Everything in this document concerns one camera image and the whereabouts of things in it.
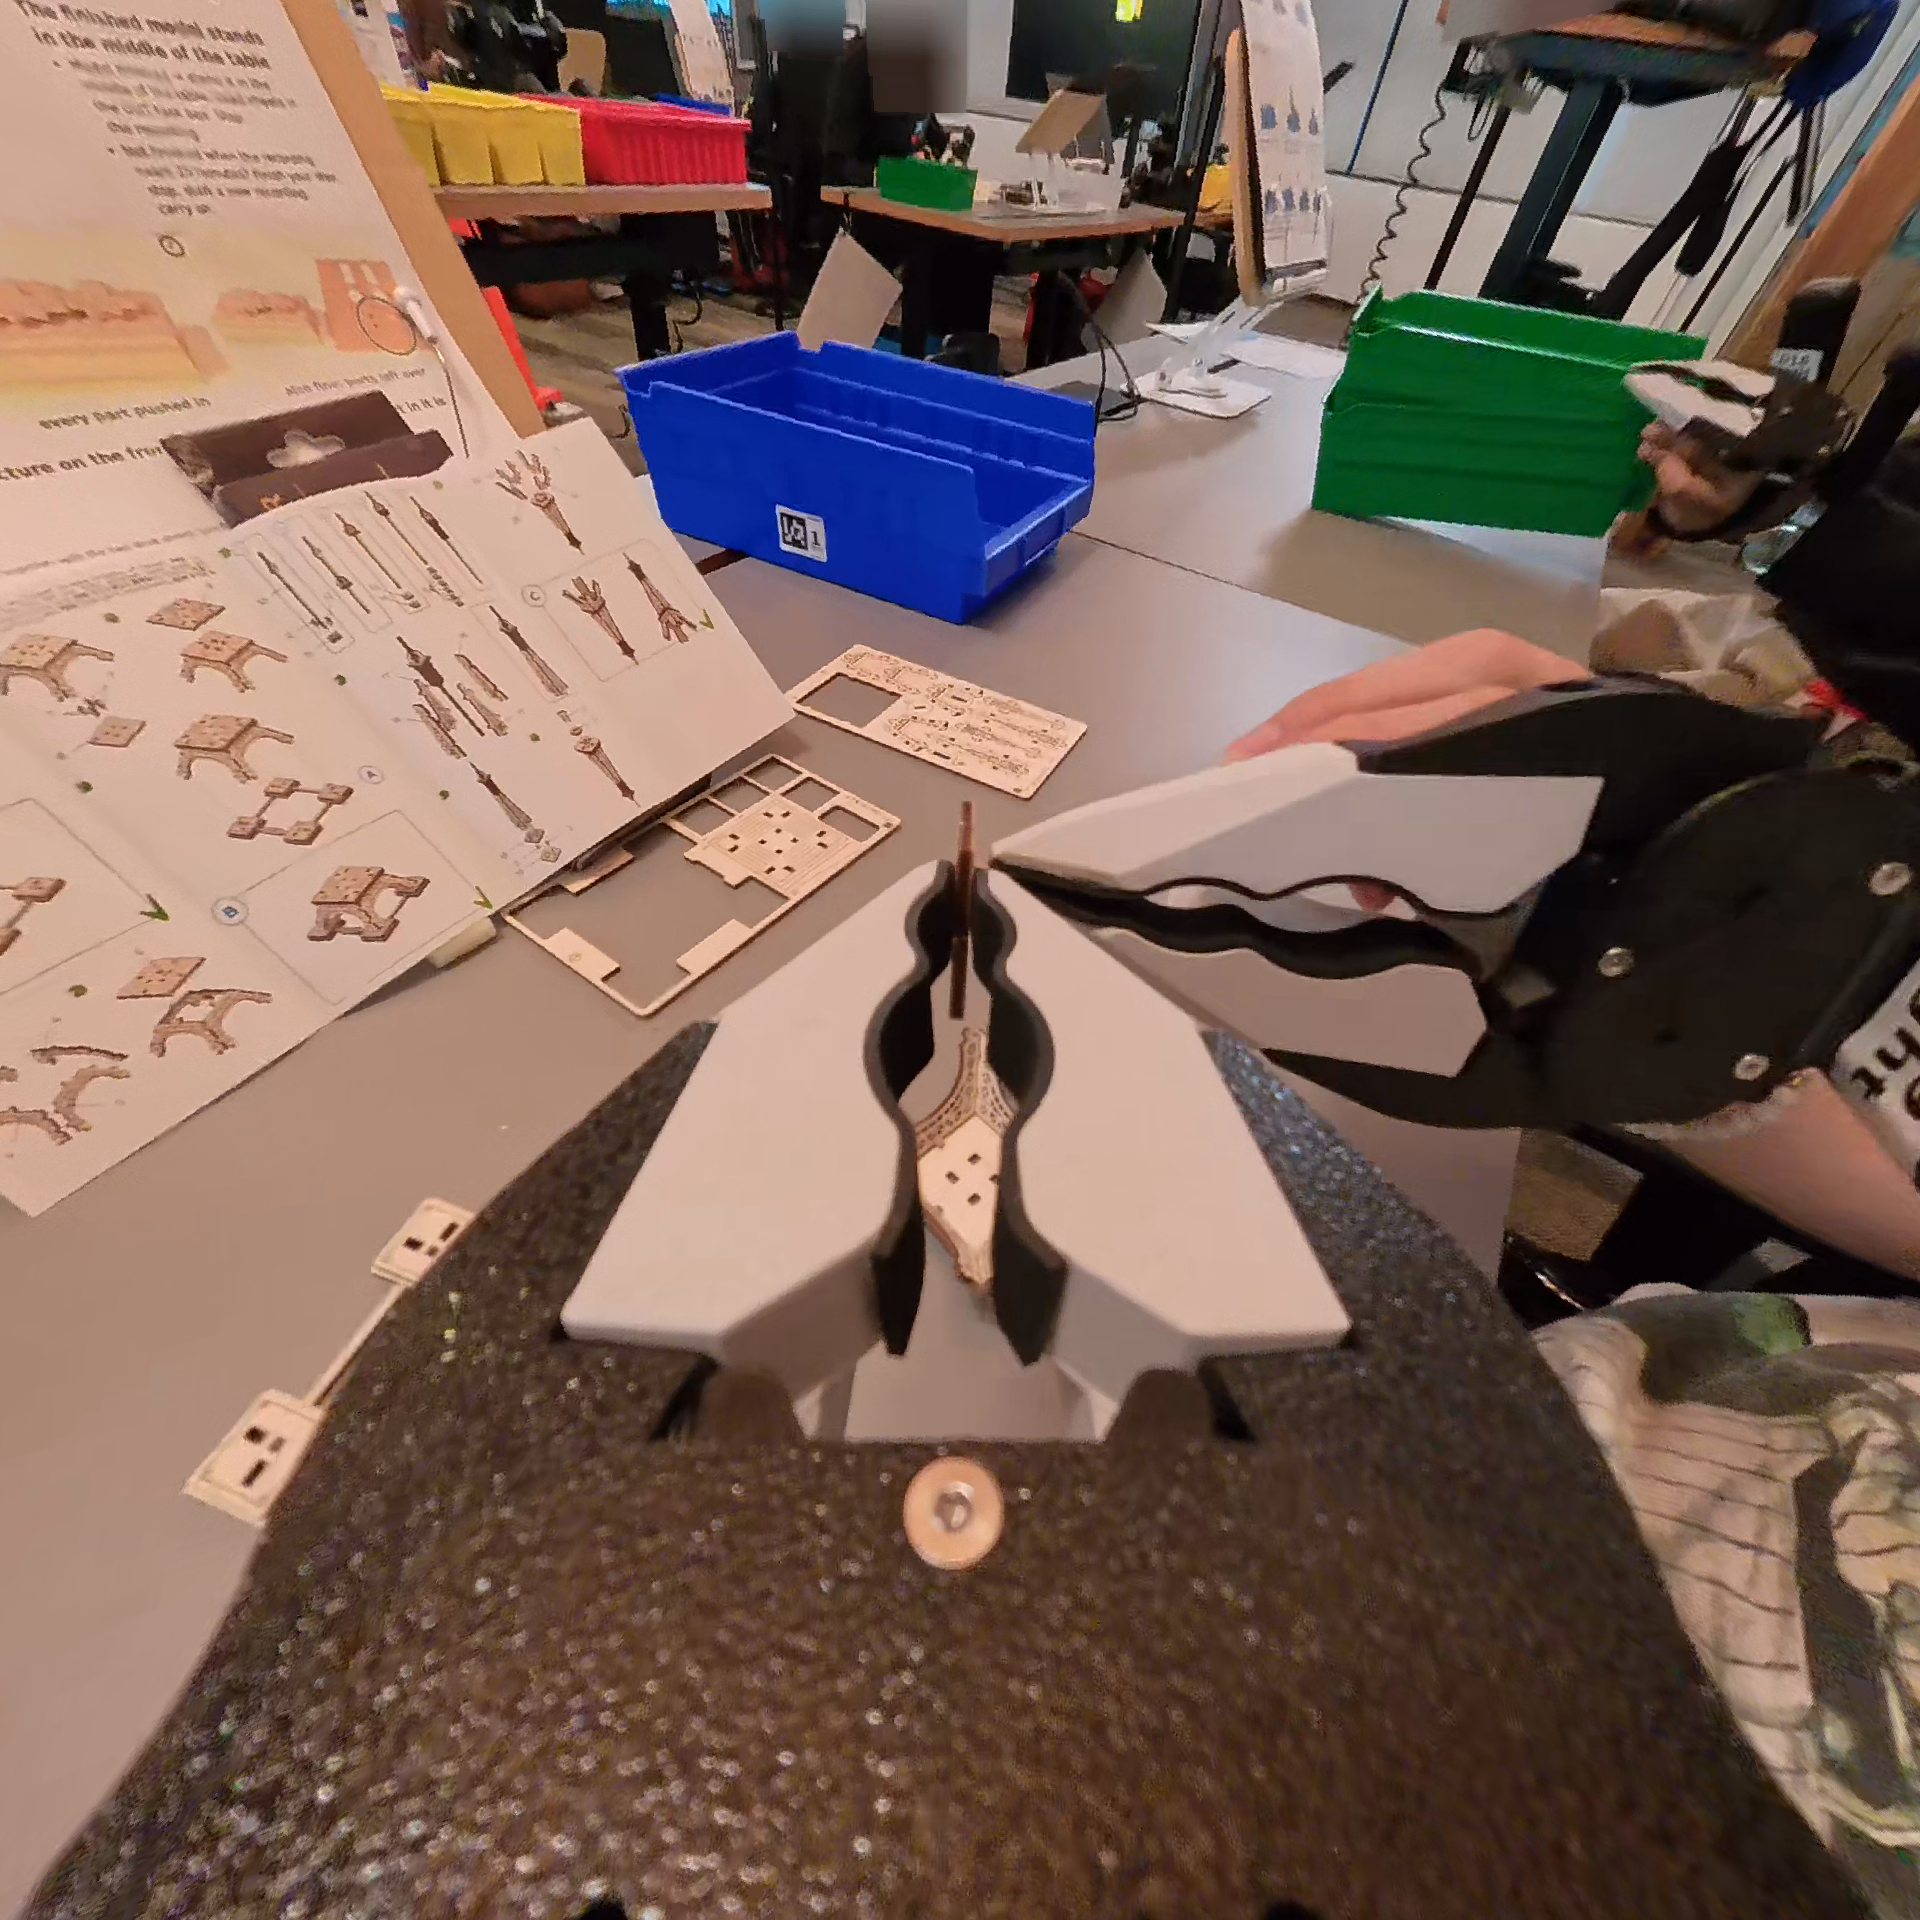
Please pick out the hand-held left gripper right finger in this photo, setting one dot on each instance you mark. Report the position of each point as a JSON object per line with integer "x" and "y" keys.
{"x": 1184, "y": 1200}

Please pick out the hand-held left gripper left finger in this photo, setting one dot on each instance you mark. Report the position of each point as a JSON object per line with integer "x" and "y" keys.
{"x": 751, "y": 1200}

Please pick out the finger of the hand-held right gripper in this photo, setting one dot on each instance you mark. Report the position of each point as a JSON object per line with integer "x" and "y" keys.
{"x": 1350, "y": 998}
{"x": 1319, "y": 826}

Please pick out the wooden lattice tower base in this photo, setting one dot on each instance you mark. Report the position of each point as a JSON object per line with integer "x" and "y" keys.
{"x": 961, "y": 1186}

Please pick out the person's right forearm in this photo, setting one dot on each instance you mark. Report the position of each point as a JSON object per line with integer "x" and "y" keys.
{"x": 1845, "y": 1186}

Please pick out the grey desk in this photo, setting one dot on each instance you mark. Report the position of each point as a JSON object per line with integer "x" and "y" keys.
{"x": 1201, "y": 629}

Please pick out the person's right hand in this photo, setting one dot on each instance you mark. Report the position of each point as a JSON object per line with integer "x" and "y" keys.
{"x": 1424, "y": 682}

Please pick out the wooden laser-cut parts sheet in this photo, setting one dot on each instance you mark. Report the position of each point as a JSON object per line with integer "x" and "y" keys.
{"x": 944, "y": 722}

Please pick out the green plastic bin stack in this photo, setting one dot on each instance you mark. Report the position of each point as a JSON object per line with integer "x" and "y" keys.
{"x": 1484, "y": 422}

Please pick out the folded assembly instruction booklet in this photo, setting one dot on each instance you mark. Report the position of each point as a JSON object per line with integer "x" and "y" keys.
{"x": 300, "y": 826}

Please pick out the blue plastic bin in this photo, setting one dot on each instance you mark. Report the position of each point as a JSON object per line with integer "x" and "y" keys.
{"x": 856, "y": 466}

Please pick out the person's striped shirt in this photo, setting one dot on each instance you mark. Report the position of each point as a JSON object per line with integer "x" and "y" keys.
{"x": 1757, "y": 1547}

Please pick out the small poster board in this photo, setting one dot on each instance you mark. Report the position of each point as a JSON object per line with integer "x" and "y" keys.
{"x": 1284, "y": 149}

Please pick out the small green bin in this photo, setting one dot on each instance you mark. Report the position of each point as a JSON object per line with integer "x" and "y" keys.
{"x": 926, "y": 184}

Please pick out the black computer monitor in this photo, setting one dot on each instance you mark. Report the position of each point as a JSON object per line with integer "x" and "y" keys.
{"x": 1109, "y": 44}

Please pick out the dark packaging card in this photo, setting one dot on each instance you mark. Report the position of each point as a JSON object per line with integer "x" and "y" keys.
{"x": 300, "y": 475}

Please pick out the red plastic bins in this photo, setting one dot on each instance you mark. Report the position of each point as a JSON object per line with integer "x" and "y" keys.
{"x": 662, "y": 139}

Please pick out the white push pin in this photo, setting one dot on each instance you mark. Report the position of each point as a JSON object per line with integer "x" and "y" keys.
{"x": 407, "y": 307}

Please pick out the wooden poster backing board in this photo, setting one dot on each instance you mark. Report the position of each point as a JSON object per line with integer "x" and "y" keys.
{"x": 421, "y": 224}

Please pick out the large instruction poster sheet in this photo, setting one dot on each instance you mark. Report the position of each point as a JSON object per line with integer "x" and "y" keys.
{"x": 181, "y": 224}

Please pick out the wooden empty frame piece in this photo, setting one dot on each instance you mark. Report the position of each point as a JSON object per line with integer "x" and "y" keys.
{"x": 781, "y": 850}

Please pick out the wooden four-square frame piece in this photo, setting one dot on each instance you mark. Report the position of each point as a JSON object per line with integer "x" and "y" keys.
{"x": 254, "y": 1464}

